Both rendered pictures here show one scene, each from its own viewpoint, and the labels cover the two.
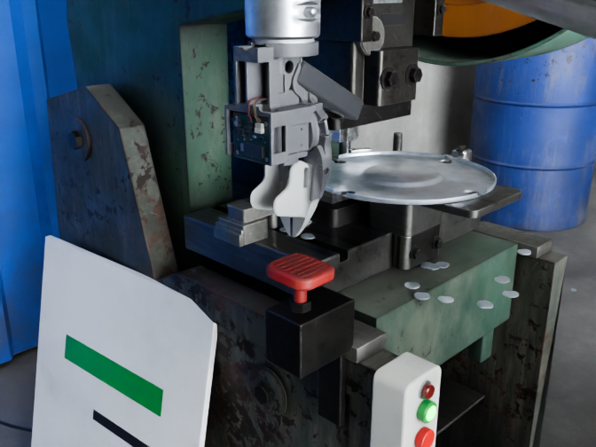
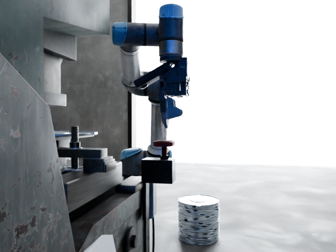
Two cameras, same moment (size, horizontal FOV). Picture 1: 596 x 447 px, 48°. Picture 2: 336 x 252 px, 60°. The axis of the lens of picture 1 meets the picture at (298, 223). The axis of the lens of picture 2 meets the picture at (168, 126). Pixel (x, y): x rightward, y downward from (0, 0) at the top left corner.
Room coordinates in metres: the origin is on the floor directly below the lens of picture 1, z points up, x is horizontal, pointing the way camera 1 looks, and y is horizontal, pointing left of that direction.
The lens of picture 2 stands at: (1.19, 0.74, 0.82)
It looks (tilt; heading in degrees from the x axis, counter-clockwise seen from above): 1 degrees down; 236
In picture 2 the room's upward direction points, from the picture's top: straight up
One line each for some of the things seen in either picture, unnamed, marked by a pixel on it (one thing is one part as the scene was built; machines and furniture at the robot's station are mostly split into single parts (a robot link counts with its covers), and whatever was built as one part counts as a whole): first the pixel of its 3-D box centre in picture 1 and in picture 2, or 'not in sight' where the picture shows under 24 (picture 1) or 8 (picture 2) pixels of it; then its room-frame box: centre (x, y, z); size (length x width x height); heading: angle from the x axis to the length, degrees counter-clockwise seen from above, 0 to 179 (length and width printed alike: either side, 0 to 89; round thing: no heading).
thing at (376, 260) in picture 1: (339, 221); (16, 179); (1.10, -0.07, 0.68); 0.45 x 0.30 x 0.06; 135
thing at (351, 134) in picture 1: (345, 128); not in sight; (1.09, -0.08, 0.84); 0.05 x 0.03 x 0.04; 135
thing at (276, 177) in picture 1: (271, 196); (171, 113); (0.70, 0.03, 0.84); 0.06 x 0.03 x 0.09; 135
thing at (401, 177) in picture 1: (400, 174); (46, 133); (1.01, -0.16, 0.78); 0.29 x 0.29 x 0.01
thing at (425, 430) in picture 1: (424, 438); not in sight; (0.68, -0.16, 0.54); 0.03 x 0.01 x 0.03; 135
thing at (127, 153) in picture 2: not in sight; (133, 160); (0.49, -0.63, 0.62); 0.13 x 0.12 x 0.14; 152
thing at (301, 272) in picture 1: (300, 294); (164, 153); (0.70, 0.00, 0.72); 0.07 x 0.06 x 0.08; 45
